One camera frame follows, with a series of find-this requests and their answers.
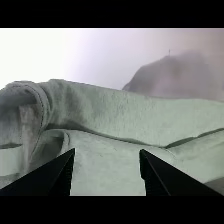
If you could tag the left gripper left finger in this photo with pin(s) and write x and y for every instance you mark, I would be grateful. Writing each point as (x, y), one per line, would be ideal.
(50, 180)

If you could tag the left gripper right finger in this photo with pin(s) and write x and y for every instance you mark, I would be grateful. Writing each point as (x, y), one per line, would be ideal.
(163, 180)

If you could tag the pale green garment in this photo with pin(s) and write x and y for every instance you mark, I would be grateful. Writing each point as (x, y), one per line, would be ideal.
(110, 126)

